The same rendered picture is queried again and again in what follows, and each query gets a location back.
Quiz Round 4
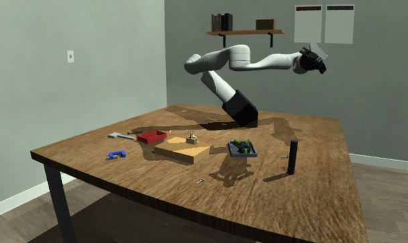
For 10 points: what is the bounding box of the black cylinder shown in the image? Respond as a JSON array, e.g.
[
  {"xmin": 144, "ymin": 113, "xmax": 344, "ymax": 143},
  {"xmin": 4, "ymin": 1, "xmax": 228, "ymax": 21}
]
[{"xmin": 287, "ymin": 140, "xmax": 298, "ymax": 175}]

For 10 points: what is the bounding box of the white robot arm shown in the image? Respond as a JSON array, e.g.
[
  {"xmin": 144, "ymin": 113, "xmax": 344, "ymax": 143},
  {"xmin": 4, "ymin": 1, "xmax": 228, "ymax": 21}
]
[{"xmin": 184, "ymin": 43, "xmax": 328, "ymax": 103}]

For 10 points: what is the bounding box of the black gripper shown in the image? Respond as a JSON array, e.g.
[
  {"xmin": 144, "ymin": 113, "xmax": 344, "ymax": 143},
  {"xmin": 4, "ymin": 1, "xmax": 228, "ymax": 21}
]
[{"xmin": 299, "ymin": 47, "xmax": 326, "ymax": 74}]

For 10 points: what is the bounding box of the red open tray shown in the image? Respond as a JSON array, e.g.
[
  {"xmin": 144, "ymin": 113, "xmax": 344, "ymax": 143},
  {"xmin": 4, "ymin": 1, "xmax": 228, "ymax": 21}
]
[{"xmin": 138, "ymin": 130, "xmax": 167, "ymax": 144}]

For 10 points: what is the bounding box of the small wooden block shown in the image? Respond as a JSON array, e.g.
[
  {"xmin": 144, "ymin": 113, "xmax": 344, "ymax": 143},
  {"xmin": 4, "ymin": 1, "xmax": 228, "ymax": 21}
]
[{"xmin": 186, "ymin": 137, "xmax": 197, "ymax": 144}]

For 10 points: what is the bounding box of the light tan wooden slab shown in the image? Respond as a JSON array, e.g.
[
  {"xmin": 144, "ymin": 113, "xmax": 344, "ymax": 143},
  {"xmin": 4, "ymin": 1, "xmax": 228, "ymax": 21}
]
[{"xmin": 154, "ymin": 137, "xmax": 214, "ymax": 164}]

